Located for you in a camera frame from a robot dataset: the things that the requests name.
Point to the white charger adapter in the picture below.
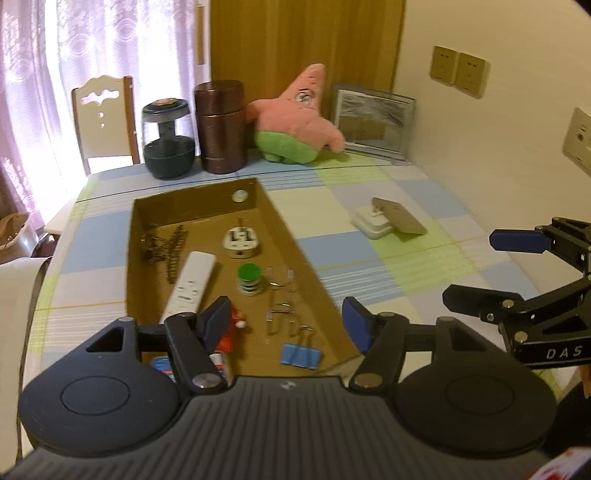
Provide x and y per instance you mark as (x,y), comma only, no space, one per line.
(369,224)

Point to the dark glass jar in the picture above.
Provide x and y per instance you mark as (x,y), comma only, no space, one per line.
(168,157)

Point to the brown cardboard box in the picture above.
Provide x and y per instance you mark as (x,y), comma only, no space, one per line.
(295,258)

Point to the red and white box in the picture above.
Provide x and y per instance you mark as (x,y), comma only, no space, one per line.
(568,466)

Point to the wooden door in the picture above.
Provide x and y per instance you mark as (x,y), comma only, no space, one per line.
(286,41)

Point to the small red white figure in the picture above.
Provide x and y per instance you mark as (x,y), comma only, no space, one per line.
(236,318)

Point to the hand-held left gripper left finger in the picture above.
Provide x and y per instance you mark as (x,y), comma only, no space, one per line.
(217,319)

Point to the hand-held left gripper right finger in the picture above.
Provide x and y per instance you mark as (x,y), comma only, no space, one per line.
(355,319)

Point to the blue binder clip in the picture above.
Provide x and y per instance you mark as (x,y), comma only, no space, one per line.
(300,356)

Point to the white remote control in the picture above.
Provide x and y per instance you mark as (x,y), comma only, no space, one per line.
(191,281)

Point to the white wooden chair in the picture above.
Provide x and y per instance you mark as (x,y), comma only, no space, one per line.
(104,138)

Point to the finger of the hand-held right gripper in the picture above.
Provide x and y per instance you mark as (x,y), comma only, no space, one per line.
(517,240)
(475,300)

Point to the pink starfish plush toy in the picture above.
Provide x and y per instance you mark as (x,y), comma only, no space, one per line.
(295,120)

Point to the white three-pin plug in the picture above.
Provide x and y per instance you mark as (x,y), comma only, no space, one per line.
(241,242)

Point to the small green-capped bottle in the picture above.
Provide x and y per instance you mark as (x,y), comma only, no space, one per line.
(249,279)

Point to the white wall socket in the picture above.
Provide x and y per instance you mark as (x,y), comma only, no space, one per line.
(579,143)

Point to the brown metal canister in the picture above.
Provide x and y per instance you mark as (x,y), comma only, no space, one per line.
(219,129)

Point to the checked tablecloth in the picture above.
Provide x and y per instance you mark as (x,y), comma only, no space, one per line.
(392,272)

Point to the glass picture frame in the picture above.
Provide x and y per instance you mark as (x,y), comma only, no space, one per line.
(369,122)

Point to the pink lace curtain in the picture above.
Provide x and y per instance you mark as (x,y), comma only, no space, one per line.
(69,55)

